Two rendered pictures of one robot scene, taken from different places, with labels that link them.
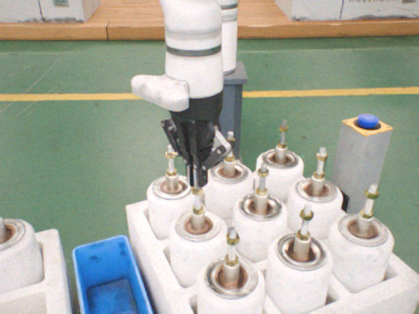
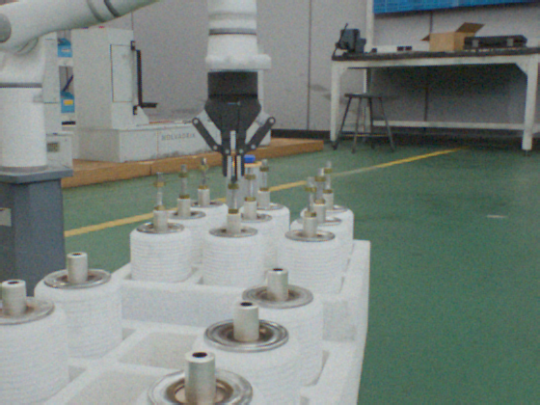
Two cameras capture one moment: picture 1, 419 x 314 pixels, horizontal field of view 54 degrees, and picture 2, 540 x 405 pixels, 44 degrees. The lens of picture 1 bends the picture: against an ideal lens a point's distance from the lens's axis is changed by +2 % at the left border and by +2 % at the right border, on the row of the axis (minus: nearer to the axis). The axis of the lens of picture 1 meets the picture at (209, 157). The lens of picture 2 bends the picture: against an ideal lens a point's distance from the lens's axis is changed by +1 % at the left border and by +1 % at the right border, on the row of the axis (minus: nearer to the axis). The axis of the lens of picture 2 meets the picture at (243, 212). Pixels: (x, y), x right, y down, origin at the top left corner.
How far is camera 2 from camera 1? 0.83 m
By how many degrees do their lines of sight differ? 52
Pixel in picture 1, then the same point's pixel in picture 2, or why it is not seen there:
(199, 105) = (255, 79)
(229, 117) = (57, 226)
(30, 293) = (143, 336)
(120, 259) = not seen: hidden behind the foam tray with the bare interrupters
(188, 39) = (249, 18)
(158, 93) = (249, 58)
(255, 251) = (268, 257)
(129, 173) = not seen: outside the picture
